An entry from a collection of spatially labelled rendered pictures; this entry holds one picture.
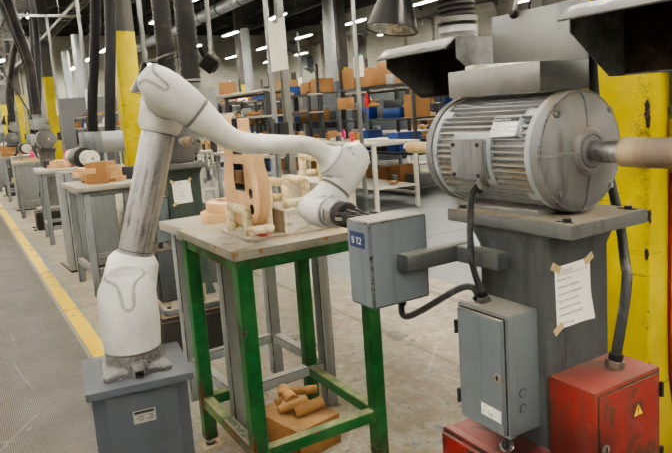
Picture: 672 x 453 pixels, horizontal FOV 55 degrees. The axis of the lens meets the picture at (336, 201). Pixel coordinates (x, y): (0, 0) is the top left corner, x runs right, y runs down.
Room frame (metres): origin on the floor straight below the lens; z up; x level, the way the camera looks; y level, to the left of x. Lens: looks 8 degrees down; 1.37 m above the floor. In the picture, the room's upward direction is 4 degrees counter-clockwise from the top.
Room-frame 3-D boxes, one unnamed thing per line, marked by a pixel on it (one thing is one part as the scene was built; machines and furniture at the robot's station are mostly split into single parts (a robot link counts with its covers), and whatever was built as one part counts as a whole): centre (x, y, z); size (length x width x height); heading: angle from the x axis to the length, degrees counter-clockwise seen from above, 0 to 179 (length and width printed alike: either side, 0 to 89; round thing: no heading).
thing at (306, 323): (2.84, 0.17, 0.45); 0.05 x 0.05 x 0.90; 30
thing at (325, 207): (1.88, 0.00, 1.07); 0.09 x 0.06 x 0.09; 120
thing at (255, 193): (2.38, 0.33, 1.17); 0.35 x 0.04 x 0.40; 29
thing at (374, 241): (1.43, -0.17, 0.99); 0.24 x 0.21 x 0.26; 30
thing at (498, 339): (1.34, -0.32, 0.93); 0.15 x 0.10 x 0.55; 30
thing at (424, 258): (1.45, -0.22, 1.02); 0.19 x 0.04 x 0.04; 120
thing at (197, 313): (2.59, 0.61, 0.45); 0.05 x 0.05 x 0.90; 30
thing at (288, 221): (2.45, 0.19, 0.98); 0.27 x 0.16 x 0.09; 30
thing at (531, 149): (1.47, -0.42, 1.25); 0.41 x 0.27 x 0.26; 30
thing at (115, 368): (1.71, 0.59, 0.73); 0.22 x 0.18 x 0.06; 23
